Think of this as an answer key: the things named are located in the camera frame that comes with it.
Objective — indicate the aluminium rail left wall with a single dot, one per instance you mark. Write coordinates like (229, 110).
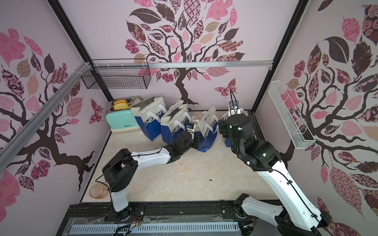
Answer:
(21, 138)

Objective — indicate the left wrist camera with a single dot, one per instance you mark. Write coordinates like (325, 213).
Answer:
(190, 127)

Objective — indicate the aluminium rail wall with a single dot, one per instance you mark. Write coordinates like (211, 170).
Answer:
(193, 64)
(21, 138)

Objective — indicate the white wire wall basket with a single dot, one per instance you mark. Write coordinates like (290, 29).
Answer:
(286, 102)

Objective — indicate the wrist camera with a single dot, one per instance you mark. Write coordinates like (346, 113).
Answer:
(234, 108)
(190, 127)

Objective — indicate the yellow toast slice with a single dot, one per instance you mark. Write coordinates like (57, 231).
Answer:
(121, 106)

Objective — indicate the white slotted cable duct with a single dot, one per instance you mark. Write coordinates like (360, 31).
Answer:
(153, 228)

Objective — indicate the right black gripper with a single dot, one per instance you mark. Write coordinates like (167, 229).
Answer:
(224, 127)

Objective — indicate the aluminium rail back wall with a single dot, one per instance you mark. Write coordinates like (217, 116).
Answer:
(193, 64)

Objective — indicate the blue beige takeout bag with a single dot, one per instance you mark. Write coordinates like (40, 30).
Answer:
(174, 121)
(206, 127)
(224, 117)
(148, 114)

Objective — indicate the pink translucent bowl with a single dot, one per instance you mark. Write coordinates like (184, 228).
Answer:
(98, 191)

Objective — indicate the mint green toaster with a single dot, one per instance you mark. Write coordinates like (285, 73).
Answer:
(120, 121)

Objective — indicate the black wire wall basket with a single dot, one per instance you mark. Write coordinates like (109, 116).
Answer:
(129, 75)

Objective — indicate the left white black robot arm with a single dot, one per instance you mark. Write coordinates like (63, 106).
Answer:
(119, 171)

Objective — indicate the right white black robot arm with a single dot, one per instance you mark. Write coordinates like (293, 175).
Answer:
(296, 216)

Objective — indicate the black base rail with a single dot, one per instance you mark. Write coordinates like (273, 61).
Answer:
(144, 211)

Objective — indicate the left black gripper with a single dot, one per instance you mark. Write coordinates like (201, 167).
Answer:
(196, 141)

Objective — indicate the orange toast slice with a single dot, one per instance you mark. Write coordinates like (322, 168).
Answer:
(119, 101)

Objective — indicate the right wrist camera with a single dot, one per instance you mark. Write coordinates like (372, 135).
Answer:
(234, 108)

